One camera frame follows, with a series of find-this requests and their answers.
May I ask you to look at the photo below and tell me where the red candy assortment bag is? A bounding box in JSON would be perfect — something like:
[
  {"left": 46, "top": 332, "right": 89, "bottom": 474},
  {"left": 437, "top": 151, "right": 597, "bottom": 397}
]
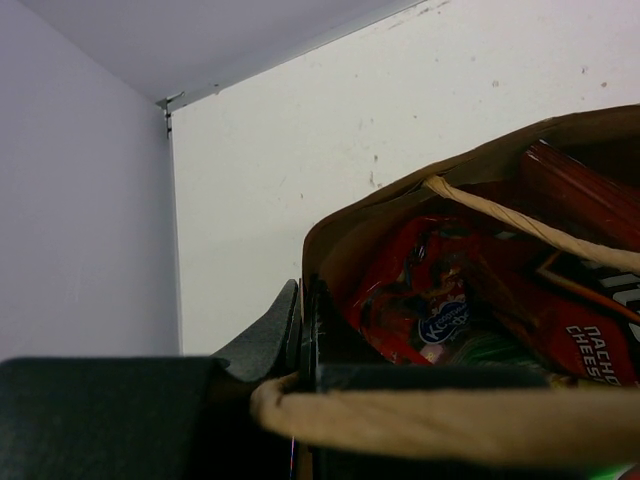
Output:
[{"left": 341, "top": 215, "right": 542, "bottom": 371}]

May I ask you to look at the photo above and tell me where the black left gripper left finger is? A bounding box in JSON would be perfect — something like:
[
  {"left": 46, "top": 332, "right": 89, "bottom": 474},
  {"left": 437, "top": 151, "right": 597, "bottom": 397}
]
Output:
[{"left": 1, "top": 280, "right": 299, "bottom": 479}]

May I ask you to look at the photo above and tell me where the dark red Dove chocolate bag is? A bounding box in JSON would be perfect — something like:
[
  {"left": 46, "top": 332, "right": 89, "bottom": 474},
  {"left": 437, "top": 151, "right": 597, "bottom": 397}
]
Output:
[{"left": 518, "top": 141, "right": 639, "bottom": 251}]

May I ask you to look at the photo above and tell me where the brown paper bag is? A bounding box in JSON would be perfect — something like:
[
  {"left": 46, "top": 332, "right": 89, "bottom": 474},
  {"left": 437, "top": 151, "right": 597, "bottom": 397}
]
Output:
[{"left": 250, "top": 105, "right": 639, "bottom": 479}]

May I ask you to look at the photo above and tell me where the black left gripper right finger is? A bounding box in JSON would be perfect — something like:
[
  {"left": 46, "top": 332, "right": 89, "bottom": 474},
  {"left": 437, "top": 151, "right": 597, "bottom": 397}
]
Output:
[{"left": 302, "top": 277, "right": 586, "bottom": 480}]

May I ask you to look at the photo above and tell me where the red Doritos bag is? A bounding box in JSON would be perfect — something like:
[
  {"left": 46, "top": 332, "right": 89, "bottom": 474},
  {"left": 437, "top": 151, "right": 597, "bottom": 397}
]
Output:
[{"left": 449, "top": 179, "right": 640, "bottom": 389}]

